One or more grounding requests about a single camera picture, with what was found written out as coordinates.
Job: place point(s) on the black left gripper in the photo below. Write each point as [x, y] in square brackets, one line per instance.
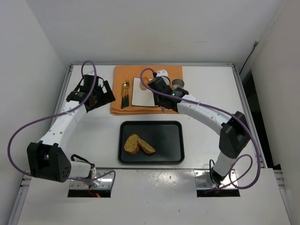
[101, 93]

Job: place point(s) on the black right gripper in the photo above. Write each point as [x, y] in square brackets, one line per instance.
[164, 103]

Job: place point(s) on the gold spoon green handle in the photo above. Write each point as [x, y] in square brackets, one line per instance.
[126, 98]

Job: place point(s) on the sesame bread roll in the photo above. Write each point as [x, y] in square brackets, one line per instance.
[144, 83]

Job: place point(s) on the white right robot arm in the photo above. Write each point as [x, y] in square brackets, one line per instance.
[232, 136]

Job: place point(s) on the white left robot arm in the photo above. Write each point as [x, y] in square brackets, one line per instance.
[47, 159]

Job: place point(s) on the right bread slice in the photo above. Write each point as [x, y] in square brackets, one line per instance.
[148, 149]

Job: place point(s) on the bread slice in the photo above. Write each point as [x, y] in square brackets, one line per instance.
[131, 145]
[148, 149]

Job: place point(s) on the left bread slice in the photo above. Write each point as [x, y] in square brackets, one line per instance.
[131, 145]

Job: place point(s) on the metal cup with brown sleeve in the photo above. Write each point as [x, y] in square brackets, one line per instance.
[178, 83]

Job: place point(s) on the orange cloth placemat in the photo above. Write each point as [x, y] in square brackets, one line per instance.
[129, 72]

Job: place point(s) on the white square plate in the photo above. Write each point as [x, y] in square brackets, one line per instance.
[141, 97]

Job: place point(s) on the black baking tray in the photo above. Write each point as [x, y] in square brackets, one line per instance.
[164, 136]

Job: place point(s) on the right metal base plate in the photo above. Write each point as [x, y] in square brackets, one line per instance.
[203, 181]

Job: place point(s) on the metal base plate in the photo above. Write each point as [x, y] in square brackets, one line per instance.
[103, 180]
[203, 181]

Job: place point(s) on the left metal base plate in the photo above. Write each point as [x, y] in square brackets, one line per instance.
[103, 180]

